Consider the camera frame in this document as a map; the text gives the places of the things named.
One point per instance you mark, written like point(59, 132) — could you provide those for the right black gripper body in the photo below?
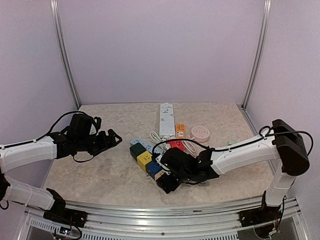
point(183, 177)

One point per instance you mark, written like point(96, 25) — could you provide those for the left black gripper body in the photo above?
point(95, 146)

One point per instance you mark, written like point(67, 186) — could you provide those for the beige cube socket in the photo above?
point(159, 174)

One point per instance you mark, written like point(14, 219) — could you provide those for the blue cube socket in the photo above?
point(152, 169)

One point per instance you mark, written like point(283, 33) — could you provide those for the dark green cube socket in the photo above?
point(136, 150)

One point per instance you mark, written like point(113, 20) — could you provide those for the yellow cube socket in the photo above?
point(143, 160)

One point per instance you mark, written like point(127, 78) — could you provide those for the mint green USB charger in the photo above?
point(232, 142)

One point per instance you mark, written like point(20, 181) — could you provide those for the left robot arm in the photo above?
point(83, 134)

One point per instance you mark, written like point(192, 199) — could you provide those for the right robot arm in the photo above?
point(276, 142)

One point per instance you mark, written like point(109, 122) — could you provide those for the red cube socket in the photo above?
point(177, 144)

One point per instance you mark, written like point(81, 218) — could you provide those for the round pink power socket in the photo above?
point(200, 133)

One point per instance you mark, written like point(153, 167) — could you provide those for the orange power adapter socket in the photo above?
point(180, 131)

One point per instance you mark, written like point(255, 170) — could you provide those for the light blue power strip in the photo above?
point(146, 145)

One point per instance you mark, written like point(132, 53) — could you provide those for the long white power strip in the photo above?
point(166, 120)

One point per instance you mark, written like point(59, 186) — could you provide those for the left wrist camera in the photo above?
point(96, 122)

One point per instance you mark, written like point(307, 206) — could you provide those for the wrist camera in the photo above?
point(158, 160)
point(96, 122)

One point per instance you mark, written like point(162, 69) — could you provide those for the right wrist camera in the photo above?
point(158, 160)

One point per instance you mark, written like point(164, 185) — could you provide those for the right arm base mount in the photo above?
point(258, 216)

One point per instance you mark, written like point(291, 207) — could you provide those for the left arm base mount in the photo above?
point(67, 216)

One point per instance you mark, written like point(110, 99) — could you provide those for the aluminium front rail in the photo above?
point(218, 221)

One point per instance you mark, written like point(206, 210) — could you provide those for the left aluminium frame post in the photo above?
point(54, 5)

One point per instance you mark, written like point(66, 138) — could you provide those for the aluminium frame post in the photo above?
point(258, 53)
point(54, 5)

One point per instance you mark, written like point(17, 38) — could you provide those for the right aluminium frame post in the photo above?
point(258, 53)

